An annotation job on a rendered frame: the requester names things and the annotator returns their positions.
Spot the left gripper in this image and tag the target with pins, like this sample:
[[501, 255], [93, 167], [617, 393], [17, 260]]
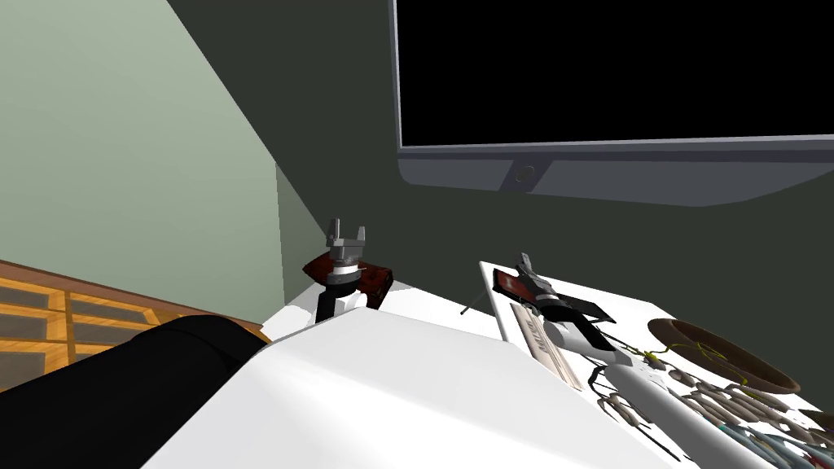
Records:
[[345, 251]]

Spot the wooden cabinet with grey panels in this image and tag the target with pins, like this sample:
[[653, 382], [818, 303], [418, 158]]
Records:
[[58, 319]]

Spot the brown bowl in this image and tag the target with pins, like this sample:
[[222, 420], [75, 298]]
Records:
[[730, 359]]

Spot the beige flat book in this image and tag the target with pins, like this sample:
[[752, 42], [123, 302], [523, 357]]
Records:
[[544, 348]]

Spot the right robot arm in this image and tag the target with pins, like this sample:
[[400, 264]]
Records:
[[658, 397]]

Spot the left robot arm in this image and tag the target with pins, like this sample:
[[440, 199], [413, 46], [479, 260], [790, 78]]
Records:
[[130, 391]]

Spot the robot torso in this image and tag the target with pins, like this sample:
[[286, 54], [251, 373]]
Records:
[[391, 397]]

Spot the dark red box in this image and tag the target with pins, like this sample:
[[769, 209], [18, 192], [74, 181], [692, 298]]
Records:
[[374, 279]]

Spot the white low stand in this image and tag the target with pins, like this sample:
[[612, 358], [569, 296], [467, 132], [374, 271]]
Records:
[[430, 307]]

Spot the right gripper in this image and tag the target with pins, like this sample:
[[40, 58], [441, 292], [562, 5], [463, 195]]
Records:
[[539, 284]]

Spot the black flat slab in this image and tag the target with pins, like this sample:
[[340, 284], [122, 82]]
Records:
[[589, 307]]

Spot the large black television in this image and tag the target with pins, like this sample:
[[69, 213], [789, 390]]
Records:
[[612, 71]]

